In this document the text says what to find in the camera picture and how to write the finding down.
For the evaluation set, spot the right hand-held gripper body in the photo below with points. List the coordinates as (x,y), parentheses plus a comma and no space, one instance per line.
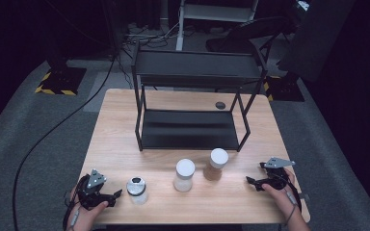
(277,163)

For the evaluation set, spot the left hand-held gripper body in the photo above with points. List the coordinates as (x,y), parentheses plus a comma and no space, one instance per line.
(95,179)

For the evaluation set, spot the small glass jar silver lid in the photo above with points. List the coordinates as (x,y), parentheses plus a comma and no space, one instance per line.
(137,189)

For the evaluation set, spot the white-lidded jar of brown powder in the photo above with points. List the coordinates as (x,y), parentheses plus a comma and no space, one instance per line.
(217,160)

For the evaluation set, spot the white-lidded jar of white powder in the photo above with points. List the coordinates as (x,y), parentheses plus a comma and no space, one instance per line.
(184,173)

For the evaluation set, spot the black two-tier metal rack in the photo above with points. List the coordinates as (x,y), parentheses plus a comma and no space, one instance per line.
(189,134)

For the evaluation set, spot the person's right hand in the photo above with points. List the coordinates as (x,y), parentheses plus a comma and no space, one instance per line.
(285,200)

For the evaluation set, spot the person's left hand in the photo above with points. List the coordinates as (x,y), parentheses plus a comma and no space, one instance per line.
(83,219)

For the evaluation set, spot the black yellow-striped stand base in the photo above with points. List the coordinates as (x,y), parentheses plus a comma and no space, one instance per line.
(62,80)
(285,91)

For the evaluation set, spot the dark round table grommet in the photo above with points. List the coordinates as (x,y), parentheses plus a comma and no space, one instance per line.
(220,105)

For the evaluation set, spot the large grey panel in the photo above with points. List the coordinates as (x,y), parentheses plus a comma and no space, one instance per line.
(318,38)

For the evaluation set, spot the black chair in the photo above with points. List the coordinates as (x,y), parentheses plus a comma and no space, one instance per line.
(253,30)

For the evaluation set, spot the lit monitor screen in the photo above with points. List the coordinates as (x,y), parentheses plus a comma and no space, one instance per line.
(303,5)

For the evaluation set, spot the white metal stand frame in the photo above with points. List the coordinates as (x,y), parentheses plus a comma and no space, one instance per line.
(216,12)

